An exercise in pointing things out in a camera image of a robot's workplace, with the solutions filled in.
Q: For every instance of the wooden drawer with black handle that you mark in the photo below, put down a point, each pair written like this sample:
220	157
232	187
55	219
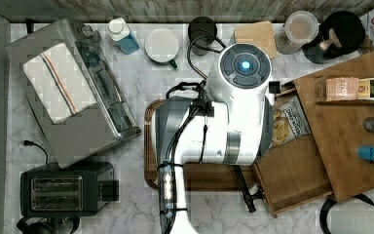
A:
292	175

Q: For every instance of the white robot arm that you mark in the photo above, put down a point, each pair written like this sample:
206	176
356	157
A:
230	122

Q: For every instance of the wooden drawer cabinet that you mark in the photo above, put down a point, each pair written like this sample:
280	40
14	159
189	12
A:
338	131

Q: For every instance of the wooden serving tray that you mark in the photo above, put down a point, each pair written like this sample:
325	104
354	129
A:
211	175

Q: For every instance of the dark grey cup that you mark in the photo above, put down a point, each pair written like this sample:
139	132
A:
203	29

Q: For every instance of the bag of chips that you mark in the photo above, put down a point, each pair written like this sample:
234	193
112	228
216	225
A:
290	122

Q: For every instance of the teal canister with wooden lid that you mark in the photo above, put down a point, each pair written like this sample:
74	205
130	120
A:
259	34

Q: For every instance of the blue bottle with white cap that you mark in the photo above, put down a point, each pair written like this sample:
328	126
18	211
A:
121	34

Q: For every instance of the silver toaster oven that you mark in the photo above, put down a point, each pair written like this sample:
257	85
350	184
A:
71	90

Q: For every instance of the clear jar with lid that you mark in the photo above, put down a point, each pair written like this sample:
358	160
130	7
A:
299	29

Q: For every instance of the tea bag packets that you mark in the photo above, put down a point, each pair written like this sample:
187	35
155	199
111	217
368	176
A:
349	88

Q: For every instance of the black two-slot toaster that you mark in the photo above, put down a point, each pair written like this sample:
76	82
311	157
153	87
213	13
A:
81	189

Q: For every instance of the black utensil holder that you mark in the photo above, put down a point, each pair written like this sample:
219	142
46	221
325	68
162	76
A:
349	30

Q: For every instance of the black kettle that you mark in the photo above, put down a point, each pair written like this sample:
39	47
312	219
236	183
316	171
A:
50	225

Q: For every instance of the paper towel roll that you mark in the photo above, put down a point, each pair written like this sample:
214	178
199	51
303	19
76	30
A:
354	216

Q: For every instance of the white mug with green handle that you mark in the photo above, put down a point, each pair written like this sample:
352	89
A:
162	46

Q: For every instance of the wooden utensil handle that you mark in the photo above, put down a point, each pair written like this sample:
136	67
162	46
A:
332	40

